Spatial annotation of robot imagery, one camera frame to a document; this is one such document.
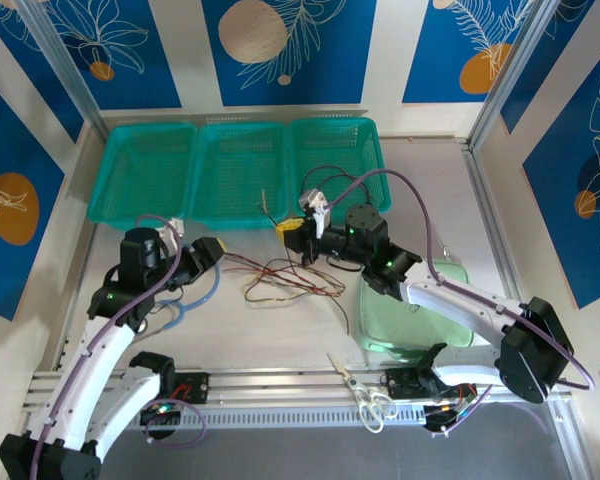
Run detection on thin red wire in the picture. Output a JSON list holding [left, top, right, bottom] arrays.
[[223, 252, 349, 296]]

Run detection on thin brown wire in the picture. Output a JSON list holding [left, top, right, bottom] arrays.
[[257, 188, 281, 226]]

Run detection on thin black wire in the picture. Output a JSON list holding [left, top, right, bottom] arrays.
[[303, 166, 377, 204], [259, 257, 355, 335]]

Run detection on blue stethoscope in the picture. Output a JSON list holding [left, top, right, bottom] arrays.
[[129, 264, 222, 336]]

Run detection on teal perforated plastic basket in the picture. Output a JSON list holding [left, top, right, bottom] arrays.
[[287, 117, 394, 225], [187, 122, 294, 232], [86, 123, 201, 234]]

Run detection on small circuit board with LEDs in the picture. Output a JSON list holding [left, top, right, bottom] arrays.
[[139, 402, 182, 426], [422, 399, 476, 432]]

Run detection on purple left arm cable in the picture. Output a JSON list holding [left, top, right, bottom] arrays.
[[29, 213, 207, 480]]

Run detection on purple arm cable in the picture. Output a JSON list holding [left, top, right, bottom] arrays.
[[327, 168, 596, 440], [29, 213, 207, 480]]

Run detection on aluminium side rail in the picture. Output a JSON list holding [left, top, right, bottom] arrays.
[[462, 139, 591, 480], [7, 124, 106, 480]]

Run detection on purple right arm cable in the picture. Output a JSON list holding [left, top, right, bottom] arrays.
[[327, 168, 596, 440]]

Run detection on aluminium front rail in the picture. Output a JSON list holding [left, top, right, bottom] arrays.
[[22, 368, 574, 431]]

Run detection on white handled scissors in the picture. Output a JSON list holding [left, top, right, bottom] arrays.
[[326, 352, 399, 434]]

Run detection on aluminium frame post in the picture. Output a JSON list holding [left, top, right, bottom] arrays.
[[15, 0, 112, 144], [467, 0, 569, 151]]

